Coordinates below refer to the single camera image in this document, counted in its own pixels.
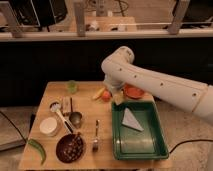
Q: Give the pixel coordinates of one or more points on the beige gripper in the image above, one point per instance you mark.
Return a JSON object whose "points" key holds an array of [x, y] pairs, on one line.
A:
{"points": [[118, 97]]}

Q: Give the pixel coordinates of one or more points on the green chili pepper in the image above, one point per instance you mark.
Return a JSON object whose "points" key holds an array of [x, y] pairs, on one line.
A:
{"points": [[37, 146]]}

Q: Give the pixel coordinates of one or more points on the white-handled dish brush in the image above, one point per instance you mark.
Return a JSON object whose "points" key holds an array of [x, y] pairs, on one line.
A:
{"points": [[56, 108]]}

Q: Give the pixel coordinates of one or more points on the orange tomato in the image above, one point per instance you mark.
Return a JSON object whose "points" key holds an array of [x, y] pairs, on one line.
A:
{"points": [[106, 96]]}

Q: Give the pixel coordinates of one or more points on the green plastic cup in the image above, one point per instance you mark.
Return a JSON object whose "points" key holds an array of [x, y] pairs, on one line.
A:
{"points": [[72, 86]]}

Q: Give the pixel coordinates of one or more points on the green plastic tray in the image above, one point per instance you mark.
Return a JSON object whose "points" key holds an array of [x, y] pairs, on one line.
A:
{"points": [[137, 133]]}

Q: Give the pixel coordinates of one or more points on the metal fork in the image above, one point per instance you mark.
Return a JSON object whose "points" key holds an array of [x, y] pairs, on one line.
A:
{"points": [[96, 139]]}

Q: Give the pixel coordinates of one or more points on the white round container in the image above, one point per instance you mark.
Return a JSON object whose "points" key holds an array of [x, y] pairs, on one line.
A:
{"points": [[49, 126]]}

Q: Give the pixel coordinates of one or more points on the orange bowl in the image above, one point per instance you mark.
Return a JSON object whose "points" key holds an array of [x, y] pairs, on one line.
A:
{"points": [[133, 92]]}

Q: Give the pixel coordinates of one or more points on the grey folded cloth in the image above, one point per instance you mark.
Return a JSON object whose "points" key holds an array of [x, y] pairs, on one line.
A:
{"points": [[130, 120]]}

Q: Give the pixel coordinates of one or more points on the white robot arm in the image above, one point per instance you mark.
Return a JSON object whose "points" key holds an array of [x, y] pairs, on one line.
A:
{"points": [[192, 96]]}

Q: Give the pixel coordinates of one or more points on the dark brown bowl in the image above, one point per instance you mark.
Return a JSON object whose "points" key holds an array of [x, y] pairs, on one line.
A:
{"points": [[70, 148]]}

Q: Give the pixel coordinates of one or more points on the yellow banana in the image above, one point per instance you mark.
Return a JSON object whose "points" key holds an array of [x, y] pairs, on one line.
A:
{"points": [[98, 94]]}

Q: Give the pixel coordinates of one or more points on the wooden block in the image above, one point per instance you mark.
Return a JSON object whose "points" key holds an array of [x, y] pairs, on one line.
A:
{"points": [[66, 105]]}

